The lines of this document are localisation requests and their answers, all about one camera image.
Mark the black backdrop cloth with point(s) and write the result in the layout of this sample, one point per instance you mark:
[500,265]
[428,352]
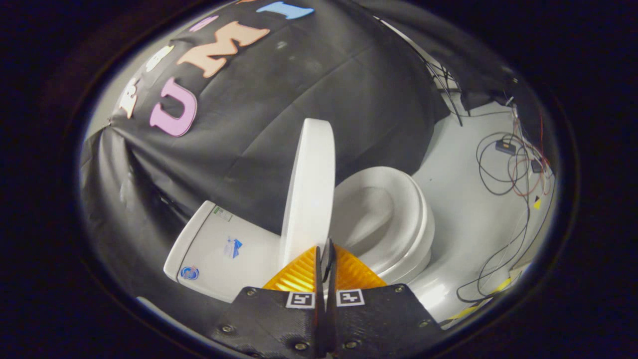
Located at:
[299,75]

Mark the white toilet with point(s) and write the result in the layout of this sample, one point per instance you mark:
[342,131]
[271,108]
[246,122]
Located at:
[219,249]

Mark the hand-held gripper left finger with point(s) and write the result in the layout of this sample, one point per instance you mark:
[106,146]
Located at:
[279,324]

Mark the white toilet lid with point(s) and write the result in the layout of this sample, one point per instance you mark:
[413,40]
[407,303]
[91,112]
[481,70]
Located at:
[309,189]

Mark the small black box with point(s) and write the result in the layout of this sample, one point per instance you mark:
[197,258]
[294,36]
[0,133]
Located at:
[505,146]
[537,166]

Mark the white toilet seat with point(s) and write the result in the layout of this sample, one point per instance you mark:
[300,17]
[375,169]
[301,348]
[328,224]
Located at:
[413,219]

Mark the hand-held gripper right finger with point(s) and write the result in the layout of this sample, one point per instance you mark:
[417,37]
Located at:
[374,324]

